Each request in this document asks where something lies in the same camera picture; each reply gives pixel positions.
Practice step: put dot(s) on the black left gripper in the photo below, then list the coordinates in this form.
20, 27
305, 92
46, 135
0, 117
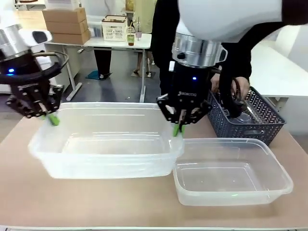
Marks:
21, 65

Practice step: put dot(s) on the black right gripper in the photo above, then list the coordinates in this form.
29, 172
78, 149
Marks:
190, 89

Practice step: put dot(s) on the crushed clear plastic bottle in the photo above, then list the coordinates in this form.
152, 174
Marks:
256, 113

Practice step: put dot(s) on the clear plastic storage bin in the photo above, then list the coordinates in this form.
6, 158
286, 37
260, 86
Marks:
231, 173
106, 154

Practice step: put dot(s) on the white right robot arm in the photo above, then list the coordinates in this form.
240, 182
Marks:
216, 19

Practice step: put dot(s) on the dark grey lattice basket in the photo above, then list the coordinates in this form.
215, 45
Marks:
240, 132

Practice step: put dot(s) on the white lattice basket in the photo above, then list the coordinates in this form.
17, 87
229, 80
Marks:
114, 29

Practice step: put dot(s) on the person right hand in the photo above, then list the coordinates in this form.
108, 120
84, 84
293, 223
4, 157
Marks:
215, 83

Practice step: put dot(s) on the person left hand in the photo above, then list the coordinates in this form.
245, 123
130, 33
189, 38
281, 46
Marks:
241, 87

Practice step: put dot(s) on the teal floor mat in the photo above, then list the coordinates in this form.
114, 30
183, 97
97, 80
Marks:
92, 75

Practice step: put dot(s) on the brown cardboard box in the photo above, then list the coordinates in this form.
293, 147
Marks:
67, 27
65, 15
71, 38

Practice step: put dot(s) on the background person black trousers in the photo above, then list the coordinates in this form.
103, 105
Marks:
103, 62

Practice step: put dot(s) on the person left arm black sleeve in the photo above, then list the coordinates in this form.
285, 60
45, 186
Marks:
240, 60

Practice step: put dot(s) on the white background table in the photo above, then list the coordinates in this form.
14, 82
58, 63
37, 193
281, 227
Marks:
108, 43

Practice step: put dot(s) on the pink cup with straw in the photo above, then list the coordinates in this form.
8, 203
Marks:
138, 33

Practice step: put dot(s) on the plastic cup green drink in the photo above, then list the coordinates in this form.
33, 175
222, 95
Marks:
131, 38

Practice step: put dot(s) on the translucent storage container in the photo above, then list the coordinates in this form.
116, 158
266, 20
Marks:
95, 26

